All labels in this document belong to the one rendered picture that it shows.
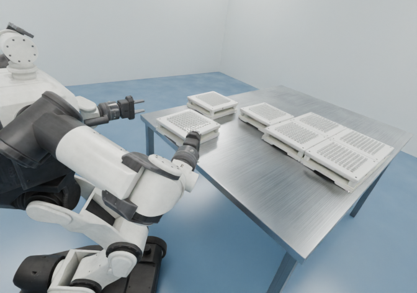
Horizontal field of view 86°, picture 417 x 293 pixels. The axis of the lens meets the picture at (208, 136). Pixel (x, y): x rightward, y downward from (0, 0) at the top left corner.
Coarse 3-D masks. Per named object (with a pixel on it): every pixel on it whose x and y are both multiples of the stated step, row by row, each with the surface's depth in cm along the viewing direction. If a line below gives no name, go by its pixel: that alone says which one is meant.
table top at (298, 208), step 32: (256, 96) 187; (288, 96) 196; (224, 128) 132; (256, 128) 136; (352, 128) 152; (384, 128) 158; (224, 160) 105; (256, 160) 108; (288, 160) 111; (224, 192) 90; (256, 192) 89; (288, 192) 91; (320, 192) 93; (352, 192) 95; (288, 224) 77; (320, 224) 79
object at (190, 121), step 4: (180, 116) 122; (184, 116) 122; (188, 116) 124; (192, 116) 122; (196, 116) 123; (176, 120) 116; (180, 120) 117; (184, 120) 118; (188, 120) 118; (192, 120) 120; (196, 120) 119; (200, 120) 119; (180, 124) 113; (184, 124) 115; (188, 124) 115; (192, 124) 115; (196, 124) 116; (200, 124) 116; (188, 128) 111
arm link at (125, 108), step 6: (126, 96) 109; (108, 102) 104; (114, 102) 105; (120, 102) 106; (126, 102) 107; (132, 102) 108; (114, 108) 103; (120, 108) 106; (126, 108) 108; (132, 108) 110; (114, 114) 104; (120, 114) 108; (126, 114) 110; (132, 114) 111
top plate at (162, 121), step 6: (174, 114) 124; (198, 114) 128; (156, 120) 118; (162, 120) 116; (168, 120) 117; (210, 120) 123; (168, 126) 112; (174, 126) 113; (204, 126) 116; (210, 126) 117; (216, 126) 118; (174, 132) 109; (180, 132) 108; (186, 132) 109; (204, 132) 112
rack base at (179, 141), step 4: (156, 128) 120; (160, 128) 118; (164, 128) 119; (160, 132) 119; (164, 132) 116; (168, 132) 116; (172, 132) 116; (208, 132) 121; (212, 132) 121; (168, 136) 114; (172, 136) 113; (176, 136) 114; (204, 136) 117; (208, 136) 117; (212, 136) 119; (216, 136) 122; (176, 140) 110; (180, 140) 110; (200, 140) 113; (204, 140) 115; (176, 144) 111; (180, 144) 109
